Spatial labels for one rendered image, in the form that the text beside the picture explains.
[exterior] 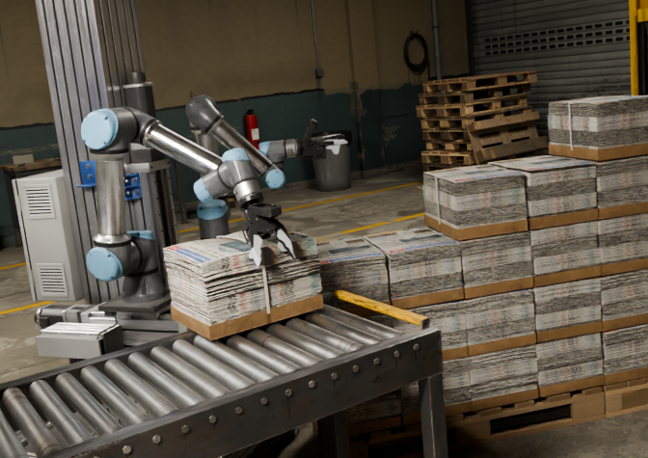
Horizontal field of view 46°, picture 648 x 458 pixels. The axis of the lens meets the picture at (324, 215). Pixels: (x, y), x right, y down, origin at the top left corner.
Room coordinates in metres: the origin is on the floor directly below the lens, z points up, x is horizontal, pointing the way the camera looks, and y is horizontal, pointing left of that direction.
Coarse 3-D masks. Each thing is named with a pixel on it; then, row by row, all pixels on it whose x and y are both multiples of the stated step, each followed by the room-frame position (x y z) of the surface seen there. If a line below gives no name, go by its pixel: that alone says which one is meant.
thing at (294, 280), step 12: (264, 240) 2.20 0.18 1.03; (276, 240) 2.18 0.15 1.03; (300, 240) 2.16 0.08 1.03; (312, 240) 2.19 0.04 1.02; (276, 252) 2.12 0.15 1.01; (300, 252) 2.16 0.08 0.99; (312, 252) 2.18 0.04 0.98; (276, 264) 2.12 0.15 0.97; (288, 264) 2.14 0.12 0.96; (300, 264) 2.16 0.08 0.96; (312, 264) 2.18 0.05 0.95; (276, 276) 2.12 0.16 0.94; (288, 276) 2.14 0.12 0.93; (300, 276) 2.16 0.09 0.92; (312, 276) 2.18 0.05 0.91; (276, 288) 2.12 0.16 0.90; (288, 288) 2.14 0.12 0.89; (300, 288) 2.16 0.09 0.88; (312, 288) 2.18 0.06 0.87; (276, 300) 2.11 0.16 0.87; (288, 300) 2.13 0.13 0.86
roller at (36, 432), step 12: (12, 396) 1.75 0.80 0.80; (24, 396) 1.76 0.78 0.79; (12, 408) 1.70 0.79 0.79; (24, 408) 1.67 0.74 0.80; (24, 420) 1.61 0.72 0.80; (36, 420) 1.59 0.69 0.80; (24, 432) 1.57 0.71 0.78; (36, 432) 1.53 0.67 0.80; (48, 432) 1.53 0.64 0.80; (36, 444) 1.49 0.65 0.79; (48, 444) 1.47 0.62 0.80
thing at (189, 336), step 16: (336, 304) 2.34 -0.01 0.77; (176, 336) 2.08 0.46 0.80; (192, 336) 2.08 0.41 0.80; (112, 352) 2.00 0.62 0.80; (128, 352) 1.99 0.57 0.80; (144, 352) 2.00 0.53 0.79; (64, 368) 1.91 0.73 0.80; (80, 368) 1.91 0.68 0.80; (0, 384) 1.84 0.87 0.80; (16, 384) 1.83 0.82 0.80; (48, 384) 1.86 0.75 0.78; (0, 400) 1.80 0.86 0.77; (32, 400) 1.84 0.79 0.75; (64, 400) 1.88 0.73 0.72
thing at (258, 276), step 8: (216, 240) 2.28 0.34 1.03; (224, 240) 2.27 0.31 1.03; (232, 240) 2.26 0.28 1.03; (240, 240) 2.24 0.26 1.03; (248, 248) 2.12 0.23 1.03; (264, 248) 2.10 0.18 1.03; (264, 256) 2.10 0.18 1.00; (272, 264) 2.11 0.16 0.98; (256, 272) 2.09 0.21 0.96; (272, 272) 2.11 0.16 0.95; (256, 280) 2.08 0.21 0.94; (272, 280) 2.11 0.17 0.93; (256, 288) 2.08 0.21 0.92; (272, 288) 2.12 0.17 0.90; (256, 296) 2.09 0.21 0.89; (264, 296) 2.10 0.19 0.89; (272, 296) 2.11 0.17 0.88; (264, 304) 2.09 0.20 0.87; (272, 304) 2.11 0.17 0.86
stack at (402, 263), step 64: (320, 256) 2.76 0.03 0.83; (384, 256) 2.70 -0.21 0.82; (448, 256) 2.76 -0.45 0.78; (512, 256) 2.82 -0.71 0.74; (576, 256) 2.87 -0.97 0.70; (384, 320) 2.70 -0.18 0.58; (448, 320) 2.75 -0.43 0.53; (512, 320) 2.80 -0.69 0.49; (576, 320) 2.86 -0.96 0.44; (448, 384) 2.75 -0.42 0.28; (512, 384) 2.81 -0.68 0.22; (448, 448) 2.74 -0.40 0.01
